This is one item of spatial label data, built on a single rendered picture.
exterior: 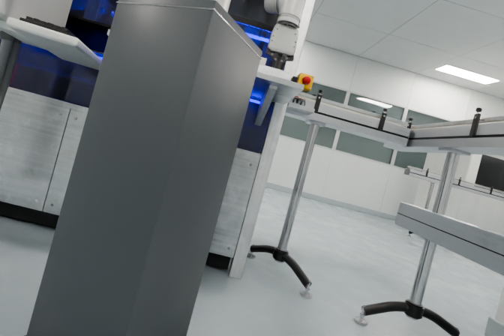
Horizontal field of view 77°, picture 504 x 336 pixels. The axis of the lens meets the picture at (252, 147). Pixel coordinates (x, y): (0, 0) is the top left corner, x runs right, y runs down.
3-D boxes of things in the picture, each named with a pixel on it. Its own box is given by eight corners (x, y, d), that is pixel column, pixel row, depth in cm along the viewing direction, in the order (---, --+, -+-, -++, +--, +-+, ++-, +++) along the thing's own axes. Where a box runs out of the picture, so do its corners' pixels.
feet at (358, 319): (350, 316, 144) (358, 286, 144) (452, 340, 147) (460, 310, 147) (357, 325, 136) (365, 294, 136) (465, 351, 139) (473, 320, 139)
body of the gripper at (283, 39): (298, 32, 121) (291, 61, 121) (273, 24, 120) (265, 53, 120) (303, 25, 113) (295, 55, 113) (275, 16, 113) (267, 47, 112)
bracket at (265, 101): (253, 124, 151) (261, 97, 152) (260, 126, 152) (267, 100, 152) (260, 118, 118) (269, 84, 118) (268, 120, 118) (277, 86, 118)
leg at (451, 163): (396, 309, 146) (438, 148, 147) (415, 313, 146) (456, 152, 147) (407, 320, 137) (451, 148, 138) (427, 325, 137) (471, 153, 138)
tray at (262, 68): (223, 82, 147) (224, 74, 147) (277, 97, 149) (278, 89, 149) (220, 62, 113) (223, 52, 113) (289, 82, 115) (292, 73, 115)
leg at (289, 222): (269, 256, 174) (305, 121, 175) (285, 259, 175) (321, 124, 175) (271, 262, 165) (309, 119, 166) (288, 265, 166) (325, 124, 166)
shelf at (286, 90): (145, 68, 156) (145, 64, 156) (281, 106, 160) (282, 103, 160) (106, 34, 108) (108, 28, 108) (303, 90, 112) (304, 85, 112)
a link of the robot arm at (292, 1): (272, 13, 115) (296, 13, 111) (281, -23, 115) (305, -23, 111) (280, 23, 123) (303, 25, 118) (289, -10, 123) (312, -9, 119)
